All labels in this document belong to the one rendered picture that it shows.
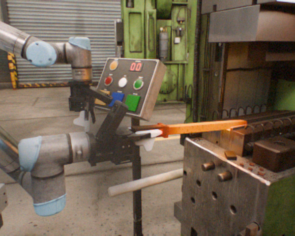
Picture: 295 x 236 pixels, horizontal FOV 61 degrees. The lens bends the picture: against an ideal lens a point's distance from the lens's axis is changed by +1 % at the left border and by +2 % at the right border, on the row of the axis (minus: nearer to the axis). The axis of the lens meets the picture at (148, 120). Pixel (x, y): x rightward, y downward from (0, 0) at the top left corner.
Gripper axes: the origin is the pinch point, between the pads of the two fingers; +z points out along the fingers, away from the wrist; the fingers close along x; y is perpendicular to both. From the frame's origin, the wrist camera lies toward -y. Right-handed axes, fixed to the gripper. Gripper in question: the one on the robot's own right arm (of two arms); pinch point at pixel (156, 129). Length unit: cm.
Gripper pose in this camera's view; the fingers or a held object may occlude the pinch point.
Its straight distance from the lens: 71.6
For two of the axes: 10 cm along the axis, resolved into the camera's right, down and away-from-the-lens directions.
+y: -0.3, 9.7, 2.6
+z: 8.9, -0.9, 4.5
